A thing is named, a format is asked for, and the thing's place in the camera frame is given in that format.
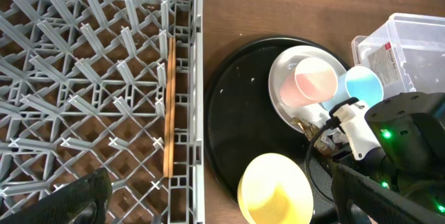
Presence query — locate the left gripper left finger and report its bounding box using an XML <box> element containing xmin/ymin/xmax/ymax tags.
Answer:
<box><xmin>1</xmin><ymin>168</ymin><xmax>113</xmax><ymax>224</ymax></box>

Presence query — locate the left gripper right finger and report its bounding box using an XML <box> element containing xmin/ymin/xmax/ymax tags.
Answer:
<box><xmin>332</xmin><ymin>165</ymin><xmax>444</xmax><ymax>224</ymax></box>

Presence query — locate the white tissue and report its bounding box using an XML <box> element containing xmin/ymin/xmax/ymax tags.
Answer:
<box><xmin>332</xmin><ymin>131</ymin><xmax>348</xmax><ymax>144</ymax></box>

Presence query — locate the gold snack wrapper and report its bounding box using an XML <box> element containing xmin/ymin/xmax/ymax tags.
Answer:
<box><xmin>293</xmin><ymin>118</ymin><xmax>337</xmax><ymax>156</ymax></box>

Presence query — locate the yellow plastic bowl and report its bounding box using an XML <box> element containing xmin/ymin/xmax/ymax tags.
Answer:
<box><xmin>237</xmin><ymin>153</ymin><xmax>314</xmax><ymax>224</ymax></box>

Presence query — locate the blue plastic cup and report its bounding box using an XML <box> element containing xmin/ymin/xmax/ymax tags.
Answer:
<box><xmin>322</xmin><ymin>66</ymin><xmax>384</xmax><ymax>111</ymax></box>

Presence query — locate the pink plastic cup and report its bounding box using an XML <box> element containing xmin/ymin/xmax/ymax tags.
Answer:
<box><xmin>279</xmin><ymin>57</ymin><xmax>338</xmax><ymax>108</ymax></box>

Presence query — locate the grey round plate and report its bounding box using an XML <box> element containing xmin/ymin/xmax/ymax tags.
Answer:
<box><xmin>268</xmin><ymin>45</ymin><xmax>347</xmax><ymax>132</ymax></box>

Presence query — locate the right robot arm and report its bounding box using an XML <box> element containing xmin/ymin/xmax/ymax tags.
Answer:
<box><xmin>330</xmin><ymin>92</ymin><xmax>444</xmax><ymax>215</ymax></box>

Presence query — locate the grey plastic dishwasher rack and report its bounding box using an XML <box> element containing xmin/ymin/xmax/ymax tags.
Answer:
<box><xmin>1</xmin><ymin>0</ymin><xmax>205</xmax><ymax>223</ymax></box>

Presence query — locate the round black serving tray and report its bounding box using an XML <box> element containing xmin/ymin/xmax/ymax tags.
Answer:
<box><xmin>203</xmin><ymin>35</ymin><xmax>352</xmax><ymax>224</ymax></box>

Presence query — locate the clear plastic bin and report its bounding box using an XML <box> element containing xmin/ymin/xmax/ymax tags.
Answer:
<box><xmin>351</xmin><ymin>13</ymin><xmax>444</xmax><ymax>99</ymax></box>

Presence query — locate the right black cable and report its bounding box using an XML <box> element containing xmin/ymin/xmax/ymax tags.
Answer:
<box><xmin>304</xmin><ymin>97</ymin><xmax>359</xmax><ymax>206</ymax></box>

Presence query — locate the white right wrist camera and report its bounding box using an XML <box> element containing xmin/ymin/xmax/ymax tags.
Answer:
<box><xmin>333</xmin><ymin>101</ymin><xmax>381</xmax><ymax>161</ymax></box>

